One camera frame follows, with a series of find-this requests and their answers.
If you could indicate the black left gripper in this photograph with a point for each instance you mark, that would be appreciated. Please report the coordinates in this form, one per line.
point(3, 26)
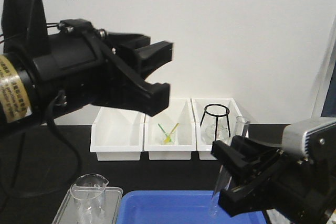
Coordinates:
point(81, 65)

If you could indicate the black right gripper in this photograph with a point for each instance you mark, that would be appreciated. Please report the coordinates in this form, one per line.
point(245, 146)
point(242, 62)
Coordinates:
point(302, 190)

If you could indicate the clear glass test tube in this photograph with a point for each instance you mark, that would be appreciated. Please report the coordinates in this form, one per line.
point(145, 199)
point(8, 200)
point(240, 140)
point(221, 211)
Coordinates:
point(225, 179)

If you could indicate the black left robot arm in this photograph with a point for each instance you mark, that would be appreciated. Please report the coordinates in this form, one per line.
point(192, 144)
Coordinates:
point(19, 18)

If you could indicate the grey pegboard drying rack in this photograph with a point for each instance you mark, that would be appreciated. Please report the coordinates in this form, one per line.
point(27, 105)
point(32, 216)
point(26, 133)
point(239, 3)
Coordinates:
point(329, 103)

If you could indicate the glass alcohol lamp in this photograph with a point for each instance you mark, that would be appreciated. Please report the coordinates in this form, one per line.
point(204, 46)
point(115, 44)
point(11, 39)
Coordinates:
point(217, 131)

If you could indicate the white middle storage bin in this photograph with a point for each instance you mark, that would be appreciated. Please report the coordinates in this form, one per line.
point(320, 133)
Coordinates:
point(179, 111)

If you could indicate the white storage bin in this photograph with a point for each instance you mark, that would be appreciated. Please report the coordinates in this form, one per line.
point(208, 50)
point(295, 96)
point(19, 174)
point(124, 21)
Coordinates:
point(198, 104)
point(117, 135)
point(179, 111)

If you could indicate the yellow stick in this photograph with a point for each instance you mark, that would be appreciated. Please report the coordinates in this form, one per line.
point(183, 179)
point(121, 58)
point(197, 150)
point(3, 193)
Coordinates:
point(173, 131)

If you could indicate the white left storage bin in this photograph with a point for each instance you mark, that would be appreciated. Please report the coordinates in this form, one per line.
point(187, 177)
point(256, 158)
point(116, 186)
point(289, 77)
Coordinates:
point(117, 135)

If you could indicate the white right storage bin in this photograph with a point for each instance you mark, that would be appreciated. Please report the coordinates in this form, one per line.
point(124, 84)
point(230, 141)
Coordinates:
point(198, 104)

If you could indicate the blue plastic tray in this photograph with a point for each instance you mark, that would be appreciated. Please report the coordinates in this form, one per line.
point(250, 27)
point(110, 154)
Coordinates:
point(176, 206)

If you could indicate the clear plastic beaker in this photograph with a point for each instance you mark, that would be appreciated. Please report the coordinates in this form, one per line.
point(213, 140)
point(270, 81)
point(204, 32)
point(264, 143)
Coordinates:
point(89, 196)

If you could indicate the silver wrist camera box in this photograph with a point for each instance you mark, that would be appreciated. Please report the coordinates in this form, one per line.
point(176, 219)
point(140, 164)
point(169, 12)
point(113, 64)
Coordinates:
point(295, 137)

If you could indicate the black wire tripod stand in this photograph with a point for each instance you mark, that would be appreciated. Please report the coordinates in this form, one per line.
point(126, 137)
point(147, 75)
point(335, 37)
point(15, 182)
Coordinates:
point(213, 111)

